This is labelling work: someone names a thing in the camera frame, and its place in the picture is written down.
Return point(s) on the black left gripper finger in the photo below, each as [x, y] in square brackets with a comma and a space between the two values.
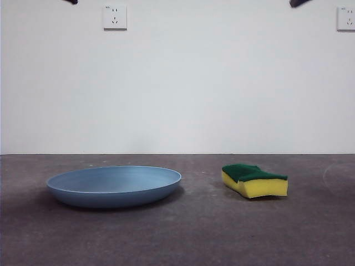
[72, 1]

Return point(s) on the white wall socket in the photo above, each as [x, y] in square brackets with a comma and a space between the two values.
[346, 19]
[115, 17]

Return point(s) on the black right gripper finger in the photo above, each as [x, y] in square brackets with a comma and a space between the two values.
[298, 2]

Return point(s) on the yellow green scouring sponge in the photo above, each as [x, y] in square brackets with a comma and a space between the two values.
[260, 188]

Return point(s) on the light blue round plate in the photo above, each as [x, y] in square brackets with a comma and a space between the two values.
[111, 191]

